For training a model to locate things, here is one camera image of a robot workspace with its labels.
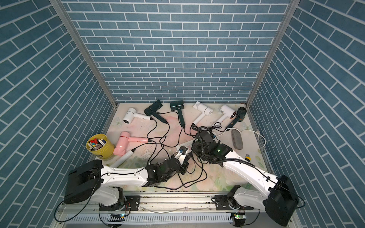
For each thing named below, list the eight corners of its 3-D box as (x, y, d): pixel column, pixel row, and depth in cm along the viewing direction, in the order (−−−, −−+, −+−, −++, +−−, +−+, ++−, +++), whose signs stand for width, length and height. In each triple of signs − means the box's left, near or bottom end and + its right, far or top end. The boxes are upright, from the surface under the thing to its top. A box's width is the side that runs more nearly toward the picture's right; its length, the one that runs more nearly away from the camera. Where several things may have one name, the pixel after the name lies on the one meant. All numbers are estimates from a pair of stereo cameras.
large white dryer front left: (111, 167, 88) (109, 165, 86) (131, 150, 95) (129, 148, 93) (114, 170, 86) (112, 169, 84) (134, 152, 94) (133, 150, 92)
